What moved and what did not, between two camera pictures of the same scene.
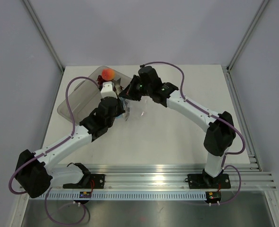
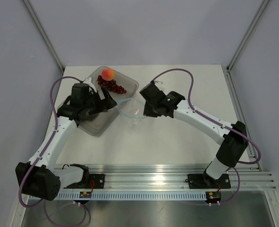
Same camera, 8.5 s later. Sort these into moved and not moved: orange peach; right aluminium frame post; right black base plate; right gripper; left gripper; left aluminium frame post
Moved: right gripper; left gripper
Not moved: left aluminium frame post; right black base plate; right aluminium frame post; orange peach
